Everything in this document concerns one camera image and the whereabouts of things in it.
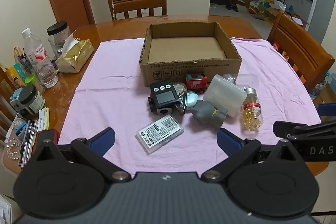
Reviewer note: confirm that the cardboard box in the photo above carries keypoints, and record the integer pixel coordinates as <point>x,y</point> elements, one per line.
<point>189,70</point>

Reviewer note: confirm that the black digital timer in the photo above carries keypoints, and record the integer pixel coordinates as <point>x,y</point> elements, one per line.
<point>165,98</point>

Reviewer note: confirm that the translucent white plastic box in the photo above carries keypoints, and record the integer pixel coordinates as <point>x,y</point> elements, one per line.
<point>224,96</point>

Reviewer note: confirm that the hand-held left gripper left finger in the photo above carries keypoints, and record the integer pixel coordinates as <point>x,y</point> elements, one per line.
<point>103,140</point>

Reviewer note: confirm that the large clear jar black lid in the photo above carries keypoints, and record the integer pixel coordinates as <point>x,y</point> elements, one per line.
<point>57,35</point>

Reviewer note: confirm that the clear plastic jar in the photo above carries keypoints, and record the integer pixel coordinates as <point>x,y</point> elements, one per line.
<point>248,80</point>

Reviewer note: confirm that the blue pencil sharpener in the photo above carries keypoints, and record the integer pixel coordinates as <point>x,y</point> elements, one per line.
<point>15,100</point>

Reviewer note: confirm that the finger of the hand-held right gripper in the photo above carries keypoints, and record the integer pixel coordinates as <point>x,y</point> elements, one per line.
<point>328,109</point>
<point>287,130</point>

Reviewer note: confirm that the pen holder with pens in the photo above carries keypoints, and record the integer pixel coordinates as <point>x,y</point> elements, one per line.
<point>24,61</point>

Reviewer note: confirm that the clear labelled card case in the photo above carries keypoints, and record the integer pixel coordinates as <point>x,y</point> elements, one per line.
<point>158,134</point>

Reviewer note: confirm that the green capped bottle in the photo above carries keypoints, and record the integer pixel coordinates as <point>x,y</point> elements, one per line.
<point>32,81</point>

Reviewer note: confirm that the pink towel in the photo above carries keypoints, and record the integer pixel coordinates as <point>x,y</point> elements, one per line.
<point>105,98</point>

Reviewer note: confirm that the gold tissue pack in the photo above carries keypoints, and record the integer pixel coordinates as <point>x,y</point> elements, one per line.
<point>74,54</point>

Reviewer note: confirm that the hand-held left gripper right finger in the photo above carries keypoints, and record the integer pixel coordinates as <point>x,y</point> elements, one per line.
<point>229,142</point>

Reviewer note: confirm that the red toy train engine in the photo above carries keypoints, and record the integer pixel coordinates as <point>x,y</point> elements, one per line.
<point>195,83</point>

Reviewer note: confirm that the grey soft toy figure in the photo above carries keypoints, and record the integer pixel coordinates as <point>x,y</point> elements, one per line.
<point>206,112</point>

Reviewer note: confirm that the bunch of pens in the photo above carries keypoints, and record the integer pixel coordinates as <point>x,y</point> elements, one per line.
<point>27,142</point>

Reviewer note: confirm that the clear bottle of gold pins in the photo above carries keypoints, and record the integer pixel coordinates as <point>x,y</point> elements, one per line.
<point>252,113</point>

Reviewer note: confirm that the dark jar black lid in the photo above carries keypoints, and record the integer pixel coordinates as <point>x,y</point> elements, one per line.
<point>31,99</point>

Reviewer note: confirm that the pack of white cards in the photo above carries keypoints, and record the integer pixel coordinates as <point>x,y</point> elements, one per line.
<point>43,119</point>

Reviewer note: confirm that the pile of cardboard boxes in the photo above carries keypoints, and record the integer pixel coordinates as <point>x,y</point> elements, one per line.
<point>265,7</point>

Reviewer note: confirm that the clear water bottle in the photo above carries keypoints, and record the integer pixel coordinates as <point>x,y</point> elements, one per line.
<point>39,58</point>

